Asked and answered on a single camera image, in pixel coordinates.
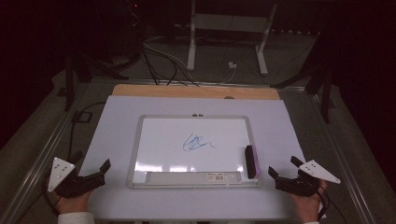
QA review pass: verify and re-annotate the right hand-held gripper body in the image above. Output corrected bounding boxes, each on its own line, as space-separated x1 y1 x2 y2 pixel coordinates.
275 159 342 198

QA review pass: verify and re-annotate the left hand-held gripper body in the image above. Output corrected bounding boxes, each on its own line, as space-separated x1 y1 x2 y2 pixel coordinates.
47 157 107 200

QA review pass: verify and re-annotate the black and purple whiteboard eraser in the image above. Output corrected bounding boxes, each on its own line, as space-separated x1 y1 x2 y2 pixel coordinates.
244 144 262 180

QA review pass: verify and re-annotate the person's left hand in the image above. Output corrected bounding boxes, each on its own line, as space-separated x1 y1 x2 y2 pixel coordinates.
55 189 93 216

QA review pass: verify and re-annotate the person's right hand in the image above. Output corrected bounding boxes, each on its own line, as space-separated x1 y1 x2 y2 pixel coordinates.
289 178 329 224

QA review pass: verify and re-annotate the white sheet table cover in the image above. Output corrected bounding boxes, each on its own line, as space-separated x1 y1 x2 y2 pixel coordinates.
78 94 308 222

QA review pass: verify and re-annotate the black square floor plate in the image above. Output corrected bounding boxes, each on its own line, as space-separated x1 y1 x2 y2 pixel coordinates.
71 110 93 124

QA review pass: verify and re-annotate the black tripod stand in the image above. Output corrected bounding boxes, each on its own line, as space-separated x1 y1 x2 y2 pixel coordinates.
270 60 335 124
56 50 130 112

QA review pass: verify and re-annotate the wooden table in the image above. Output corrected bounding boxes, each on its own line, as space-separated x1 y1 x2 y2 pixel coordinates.
111 83 281 101

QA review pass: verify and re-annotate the white metal stand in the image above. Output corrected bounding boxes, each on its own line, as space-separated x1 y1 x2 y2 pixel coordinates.
186 0 279 77

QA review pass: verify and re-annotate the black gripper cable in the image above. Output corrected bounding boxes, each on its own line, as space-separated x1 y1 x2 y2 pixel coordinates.
315 185 332 220

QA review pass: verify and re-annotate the grey metal rail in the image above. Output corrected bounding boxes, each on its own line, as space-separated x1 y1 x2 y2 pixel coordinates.
0 81 94 224
306 90 379 224

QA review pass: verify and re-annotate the white whiteboard with grey frame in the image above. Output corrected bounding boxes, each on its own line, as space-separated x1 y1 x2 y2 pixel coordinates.
125 113 263 190

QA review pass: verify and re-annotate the bundle of black cables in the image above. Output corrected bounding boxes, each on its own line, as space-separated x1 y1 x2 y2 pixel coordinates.
140 46 200 88

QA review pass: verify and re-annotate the white cable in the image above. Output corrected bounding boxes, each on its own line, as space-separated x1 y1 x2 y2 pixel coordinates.
143 41 236 85

